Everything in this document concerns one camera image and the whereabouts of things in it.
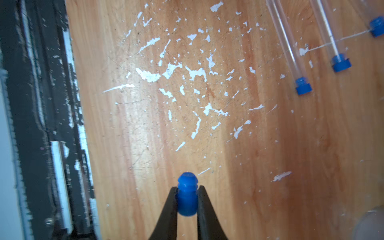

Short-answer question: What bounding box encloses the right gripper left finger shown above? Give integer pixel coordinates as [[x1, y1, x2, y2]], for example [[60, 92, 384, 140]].
[[149, 187, 178, 240]]

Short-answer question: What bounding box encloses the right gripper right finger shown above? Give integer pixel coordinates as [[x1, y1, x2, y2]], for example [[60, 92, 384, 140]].
[[197, 185, 228, 240]]

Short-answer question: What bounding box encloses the blue stopper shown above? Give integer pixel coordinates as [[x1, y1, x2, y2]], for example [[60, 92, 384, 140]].
[[295, 77, 313, 96], [331, 54, 352, 73], [177, 172, 198, 217], [369, 16, 384, 38]]

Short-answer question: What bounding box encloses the glass test tube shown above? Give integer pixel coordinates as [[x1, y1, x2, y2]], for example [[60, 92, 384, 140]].
[[350, 0, 380, 23], [266, 0, 308, 85], [310, 0, 346, 64]]

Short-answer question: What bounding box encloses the clear tape roll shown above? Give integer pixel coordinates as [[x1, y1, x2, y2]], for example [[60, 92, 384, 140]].
[[352, 206, 384, 240]]

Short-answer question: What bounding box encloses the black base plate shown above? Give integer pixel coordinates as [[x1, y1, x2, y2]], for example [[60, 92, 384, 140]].
[[1, 1, 102, 240]]

